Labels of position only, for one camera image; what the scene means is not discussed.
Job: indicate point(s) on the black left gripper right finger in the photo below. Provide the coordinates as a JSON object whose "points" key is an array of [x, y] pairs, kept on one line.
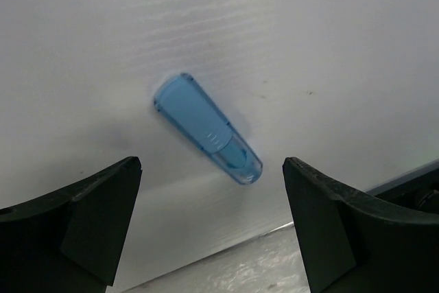
{"points": [[381, 240]]}

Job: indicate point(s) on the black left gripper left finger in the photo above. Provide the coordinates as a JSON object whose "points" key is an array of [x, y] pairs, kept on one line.
{"points": [[71, 239]]}

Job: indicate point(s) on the blue highlighter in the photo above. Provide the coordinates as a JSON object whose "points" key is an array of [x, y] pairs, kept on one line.
{"points": [[188, 108]]}

